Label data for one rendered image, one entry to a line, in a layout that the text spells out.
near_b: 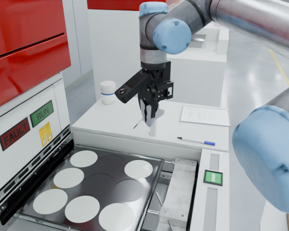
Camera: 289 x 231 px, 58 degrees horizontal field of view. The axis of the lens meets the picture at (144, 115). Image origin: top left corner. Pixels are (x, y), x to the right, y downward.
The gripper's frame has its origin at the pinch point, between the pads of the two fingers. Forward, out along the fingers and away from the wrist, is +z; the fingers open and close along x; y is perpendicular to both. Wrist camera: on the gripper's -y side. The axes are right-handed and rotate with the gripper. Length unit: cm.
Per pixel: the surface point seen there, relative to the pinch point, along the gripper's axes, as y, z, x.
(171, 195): 1.1, 21.1, -12.9
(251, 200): 104, 111, 14
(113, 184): -13.2, 19.0, -0.1
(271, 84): 333, 118, 150
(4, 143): -39.5, -0.8, 12.0
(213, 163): 16.7, 13.7, -14.6
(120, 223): -18.5, 18.7, -14.8
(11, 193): -42.1, 14.4, 8.9
